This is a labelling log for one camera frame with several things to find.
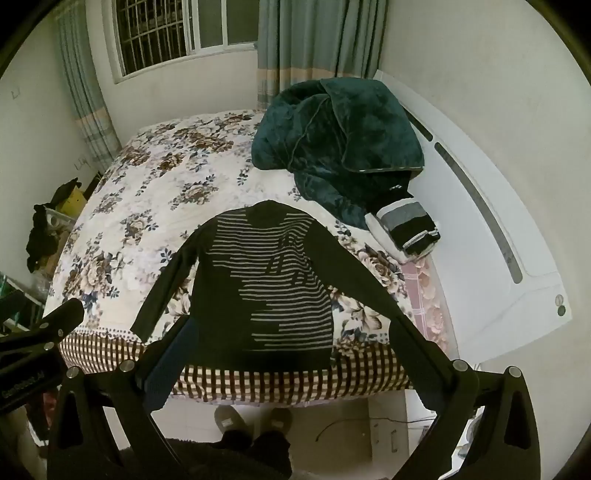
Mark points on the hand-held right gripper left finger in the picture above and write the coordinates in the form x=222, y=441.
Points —
x=170, y=362

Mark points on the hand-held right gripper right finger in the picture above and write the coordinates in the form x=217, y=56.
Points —
x=414, y=364

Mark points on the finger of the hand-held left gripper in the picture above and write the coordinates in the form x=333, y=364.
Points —
x=55, y=323

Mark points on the black striped sweater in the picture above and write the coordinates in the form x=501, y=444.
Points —
x=277, y=300

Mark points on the folded grey black clothes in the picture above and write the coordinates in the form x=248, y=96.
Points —
x=381, y=237

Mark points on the pink floral mattress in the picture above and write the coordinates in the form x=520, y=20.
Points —
x=429, y=300

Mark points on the grey slipper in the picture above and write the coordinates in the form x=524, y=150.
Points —
x=277, y=417
x=231, y=419

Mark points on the black cloth pile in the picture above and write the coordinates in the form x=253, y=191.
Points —
x=39, y=235

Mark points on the person's dark trousers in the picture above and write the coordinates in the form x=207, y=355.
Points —
x=249, y=454

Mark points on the yellow cardboard box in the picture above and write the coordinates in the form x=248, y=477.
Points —
x=76, y=201

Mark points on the white headboard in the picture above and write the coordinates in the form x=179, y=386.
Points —
x=531, y=314

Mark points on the grey black striped folded garment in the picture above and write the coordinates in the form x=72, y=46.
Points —
x=408, y=226

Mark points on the floral bed sheet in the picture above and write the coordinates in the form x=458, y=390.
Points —
x=161, y=184

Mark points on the narrow grey-green curtain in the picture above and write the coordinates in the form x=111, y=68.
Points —
x=85, y=92

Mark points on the teal plush blanket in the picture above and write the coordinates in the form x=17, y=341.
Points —
x=332, y=138

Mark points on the barred window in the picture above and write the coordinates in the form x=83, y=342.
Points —
x=184, y=32

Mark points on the wide grey-green curtain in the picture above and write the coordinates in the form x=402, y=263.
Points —
x=318, y=41

